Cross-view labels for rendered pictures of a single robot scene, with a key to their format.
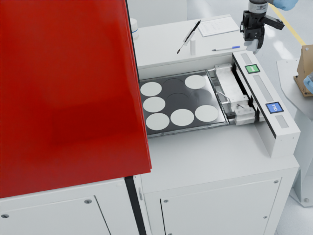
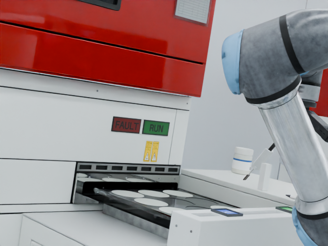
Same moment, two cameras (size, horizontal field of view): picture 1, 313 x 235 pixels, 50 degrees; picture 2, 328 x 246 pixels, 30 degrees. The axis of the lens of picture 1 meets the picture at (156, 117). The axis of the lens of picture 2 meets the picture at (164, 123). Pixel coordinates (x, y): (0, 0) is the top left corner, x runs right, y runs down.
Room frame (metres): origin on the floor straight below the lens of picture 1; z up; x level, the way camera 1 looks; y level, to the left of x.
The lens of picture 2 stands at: (-0.14, -1.47, 1.23)
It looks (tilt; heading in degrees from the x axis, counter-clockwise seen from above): 3 degrees down; 50
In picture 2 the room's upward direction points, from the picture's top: 9 degrees clockwise
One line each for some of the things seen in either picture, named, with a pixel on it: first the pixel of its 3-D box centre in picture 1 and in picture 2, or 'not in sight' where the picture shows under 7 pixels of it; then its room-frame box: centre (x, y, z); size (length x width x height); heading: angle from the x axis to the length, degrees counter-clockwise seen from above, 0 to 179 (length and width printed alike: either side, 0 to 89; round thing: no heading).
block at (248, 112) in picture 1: (244, 113); not in sight; (0.99, -0.38, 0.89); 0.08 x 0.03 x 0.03; 93
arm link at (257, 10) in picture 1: (258, 5); (303, 93); (1.20, -0.45, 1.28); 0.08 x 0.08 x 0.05
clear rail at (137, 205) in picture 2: (186, 129); (132, 203); (0.94, -0.12, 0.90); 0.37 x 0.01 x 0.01; 93
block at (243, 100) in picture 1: (238, 100); not in sight; (1.07, -0.37, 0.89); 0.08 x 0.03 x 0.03; 93
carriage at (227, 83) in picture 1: (232, 94); not in sight; (1.15, -0.37, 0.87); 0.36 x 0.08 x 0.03; 3
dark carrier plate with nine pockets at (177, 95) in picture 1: (177, 100); (176, 202); (1.12, -0.10, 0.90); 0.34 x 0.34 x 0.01; 3
